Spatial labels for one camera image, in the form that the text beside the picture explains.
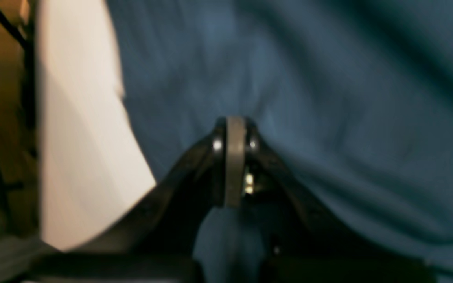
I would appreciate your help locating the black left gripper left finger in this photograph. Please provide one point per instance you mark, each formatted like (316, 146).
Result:
(153, 242)

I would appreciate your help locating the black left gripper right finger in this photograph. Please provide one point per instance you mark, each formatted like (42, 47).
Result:
(306, 242)

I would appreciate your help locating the dark blue t-shirt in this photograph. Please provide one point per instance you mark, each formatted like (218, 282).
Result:
(355, 95)

